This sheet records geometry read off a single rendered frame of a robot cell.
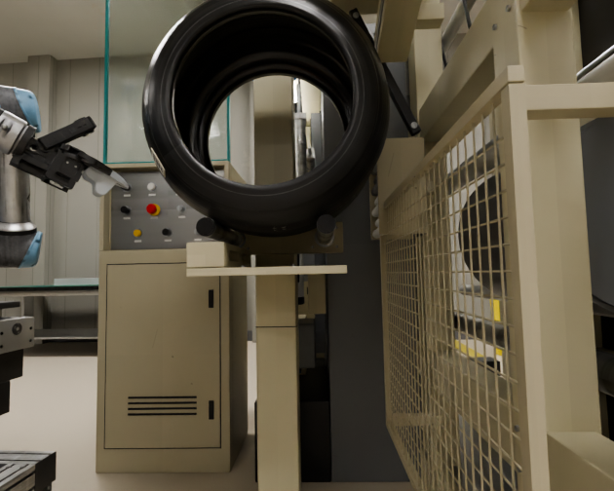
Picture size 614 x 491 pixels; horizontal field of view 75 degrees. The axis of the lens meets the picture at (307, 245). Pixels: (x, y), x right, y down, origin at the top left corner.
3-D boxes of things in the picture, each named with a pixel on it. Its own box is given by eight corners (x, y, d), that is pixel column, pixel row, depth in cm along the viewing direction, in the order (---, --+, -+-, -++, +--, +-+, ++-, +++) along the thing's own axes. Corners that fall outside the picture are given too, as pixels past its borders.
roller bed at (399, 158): (370, 240, 140) (367, 157, 142) (412, 239, 140) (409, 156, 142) (379, 234, 120) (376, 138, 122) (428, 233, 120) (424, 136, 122)
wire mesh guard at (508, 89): (385, 426, 126) (378, 207, 131) (391, 426, 126) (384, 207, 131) (549, 802, 36) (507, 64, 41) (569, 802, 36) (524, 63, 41)
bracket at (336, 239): (219, 255, 129) (219, 225, 129) (343, 252, 128) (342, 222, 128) (217, 254, 125) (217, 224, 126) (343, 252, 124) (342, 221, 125)
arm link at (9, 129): (5, 116, 80) (6, 104, 73) (30, 130, 82) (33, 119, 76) (-16, 147, 78) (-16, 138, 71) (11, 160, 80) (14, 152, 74)
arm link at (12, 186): (-12, 261, 127) (-20, 81, 114) (44, 261, 134) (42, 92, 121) (-21, 274, 117) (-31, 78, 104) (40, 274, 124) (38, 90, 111)
